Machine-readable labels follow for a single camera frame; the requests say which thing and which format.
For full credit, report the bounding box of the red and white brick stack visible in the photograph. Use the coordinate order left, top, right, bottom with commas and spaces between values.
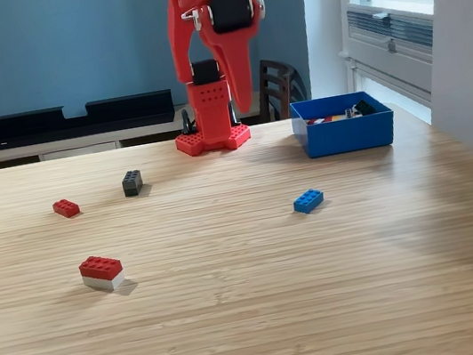
76, 251, 128, 296

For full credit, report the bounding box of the small red lego brick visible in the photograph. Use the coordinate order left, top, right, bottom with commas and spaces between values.
52, 197, 83, 222

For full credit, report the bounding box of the blue plastic bin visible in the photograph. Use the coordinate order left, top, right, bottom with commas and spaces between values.
288, 86, 398, 162

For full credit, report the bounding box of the dark wooden chair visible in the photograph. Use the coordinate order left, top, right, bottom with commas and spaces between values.
252, 53, 311, 124

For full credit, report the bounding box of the blue lego brick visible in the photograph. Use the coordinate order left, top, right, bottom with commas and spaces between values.
291, 187, 327, 217

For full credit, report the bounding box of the pale wooden sideboard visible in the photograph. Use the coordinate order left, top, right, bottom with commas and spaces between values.
0, 89, 277, 170

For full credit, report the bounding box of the dark grey lego brick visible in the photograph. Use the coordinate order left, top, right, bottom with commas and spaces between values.
119, 168, 147, 198

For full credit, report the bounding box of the green lego brick stack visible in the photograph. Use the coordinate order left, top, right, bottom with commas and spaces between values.
352, 97, 380, 118

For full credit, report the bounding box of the grey window vent grille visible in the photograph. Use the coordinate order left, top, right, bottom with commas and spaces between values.
344, 0, 438, 61

